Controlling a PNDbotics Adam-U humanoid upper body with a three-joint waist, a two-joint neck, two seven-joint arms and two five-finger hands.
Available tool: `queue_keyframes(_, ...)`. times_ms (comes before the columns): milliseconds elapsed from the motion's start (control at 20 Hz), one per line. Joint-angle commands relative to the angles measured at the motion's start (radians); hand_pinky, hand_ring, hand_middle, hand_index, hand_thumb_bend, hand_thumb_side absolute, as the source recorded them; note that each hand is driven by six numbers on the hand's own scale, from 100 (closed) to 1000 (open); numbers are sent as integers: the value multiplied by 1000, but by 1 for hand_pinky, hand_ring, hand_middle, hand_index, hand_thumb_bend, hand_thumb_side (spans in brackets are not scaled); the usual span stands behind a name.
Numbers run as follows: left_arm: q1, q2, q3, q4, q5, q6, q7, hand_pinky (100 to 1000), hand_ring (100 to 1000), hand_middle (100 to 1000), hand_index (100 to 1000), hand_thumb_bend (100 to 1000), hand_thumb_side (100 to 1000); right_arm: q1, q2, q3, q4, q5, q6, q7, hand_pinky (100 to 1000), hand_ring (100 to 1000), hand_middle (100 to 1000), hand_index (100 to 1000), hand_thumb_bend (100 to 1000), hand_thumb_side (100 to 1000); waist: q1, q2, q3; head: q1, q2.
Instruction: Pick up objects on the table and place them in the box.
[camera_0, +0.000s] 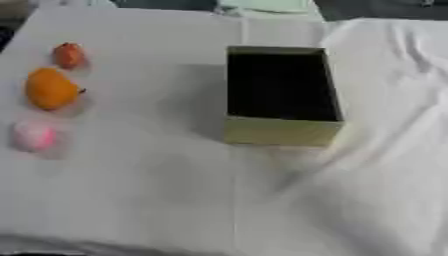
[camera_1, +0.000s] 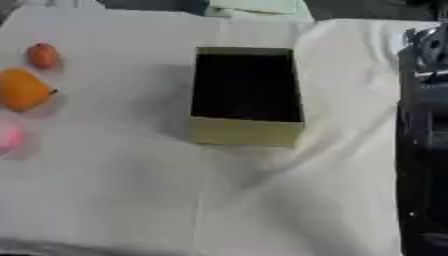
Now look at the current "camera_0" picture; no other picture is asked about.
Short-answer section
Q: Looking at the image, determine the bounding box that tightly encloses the tan cardboard box black inside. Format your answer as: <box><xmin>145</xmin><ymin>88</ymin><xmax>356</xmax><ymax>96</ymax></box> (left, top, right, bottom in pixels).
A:
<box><xmin>222</xmin><ymin>45</ymin><xmax>347</xmax><ymax>148</ymax></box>

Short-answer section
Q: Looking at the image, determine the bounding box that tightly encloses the small red toy fruit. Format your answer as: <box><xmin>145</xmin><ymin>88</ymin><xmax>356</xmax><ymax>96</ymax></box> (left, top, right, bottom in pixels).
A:
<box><xmin>50</xmin><ymin>42</ymin><xmax>88</xmax><ymax>70</ymax></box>

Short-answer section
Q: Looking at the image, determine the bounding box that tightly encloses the orange toy mango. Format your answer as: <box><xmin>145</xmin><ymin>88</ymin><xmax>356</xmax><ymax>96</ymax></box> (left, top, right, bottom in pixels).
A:
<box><xmin>22</xmin><ymin>67</ymin><xmax>88</xmax><ymax>111</ymax></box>

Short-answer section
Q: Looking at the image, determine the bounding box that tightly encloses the pink toy peach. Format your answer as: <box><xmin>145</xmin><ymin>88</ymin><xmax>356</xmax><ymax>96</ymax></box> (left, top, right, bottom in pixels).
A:
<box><xmin>10</xmin><ymin>120</ymin><xmax>60</xmax><ymax>153</ymax></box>

